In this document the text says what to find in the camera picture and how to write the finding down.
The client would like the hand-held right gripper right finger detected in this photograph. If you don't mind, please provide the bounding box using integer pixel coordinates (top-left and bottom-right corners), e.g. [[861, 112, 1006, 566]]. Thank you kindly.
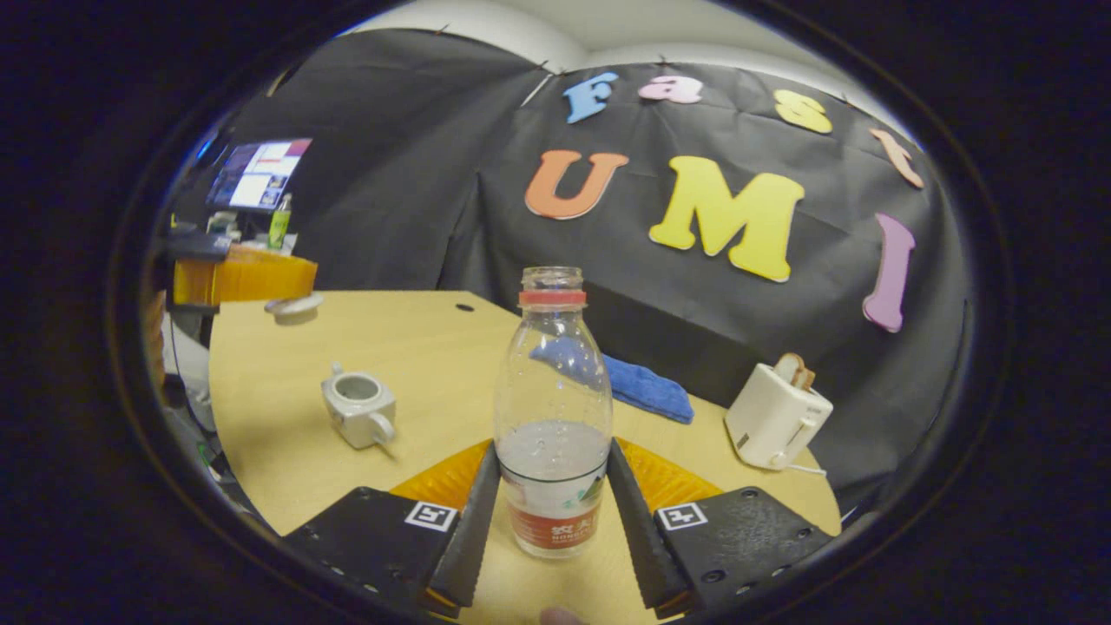
[[606, 437, 836, 619]]

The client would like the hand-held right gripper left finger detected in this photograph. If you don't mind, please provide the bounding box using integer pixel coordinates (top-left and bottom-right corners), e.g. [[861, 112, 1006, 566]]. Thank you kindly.
[[279, 438, 503, 619]]

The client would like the clear plastic water bottle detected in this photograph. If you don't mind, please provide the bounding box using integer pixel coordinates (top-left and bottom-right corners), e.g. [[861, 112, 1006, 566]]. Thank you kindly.
[[493, 266, 615, 559]]

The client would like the white floral teacup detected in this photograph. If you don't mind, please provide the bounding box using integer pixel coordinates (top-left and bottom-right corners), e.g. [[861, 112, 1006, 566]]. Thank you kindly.
[[320, 362, 398, 450]]

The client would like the green drink bottle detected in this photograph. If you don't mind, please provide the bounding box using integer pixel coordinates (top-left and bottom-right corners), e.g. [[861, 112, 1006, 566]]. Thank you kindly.
[[267, 193, 293, 253]]

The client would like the computer monitor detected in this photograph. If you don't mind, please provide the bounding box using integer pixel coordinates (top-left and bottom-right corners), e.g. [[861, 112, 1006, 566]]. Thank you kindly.
[[206, 137, 313, 213]]

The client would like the blue towel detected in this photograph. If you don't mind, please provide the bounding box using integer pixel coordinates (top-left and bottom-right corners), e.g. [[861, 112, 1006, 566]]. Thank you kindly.
[[529, 337, 695, 425]]

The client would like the white toaster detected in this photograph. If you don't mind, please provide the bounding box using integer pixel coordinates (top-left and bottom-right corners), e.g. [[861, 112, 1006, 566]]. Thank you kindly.
[[724, 362, 834, 471]]

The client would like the toast slice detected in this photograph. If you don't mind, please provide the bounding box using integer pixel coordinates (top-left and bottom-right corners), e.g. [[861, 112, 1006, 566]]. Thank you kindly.
[[774, 352, 817, 391]]

